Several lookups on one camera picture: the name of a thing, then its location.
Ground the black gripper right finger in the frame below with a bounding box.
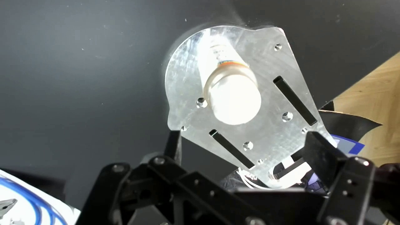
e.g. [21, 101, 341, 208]
[301, 131, 378, 225]

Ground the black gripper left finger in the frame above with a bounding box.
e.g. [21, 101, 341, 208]
[75, 130, 236, 225]

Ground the black plastic strip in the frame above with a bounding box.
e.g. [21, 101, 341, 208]
[318, 98, 383, 141]

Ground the silver metal plate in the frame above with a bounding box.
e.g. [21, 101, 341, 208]
[163, 23, 340, 191]

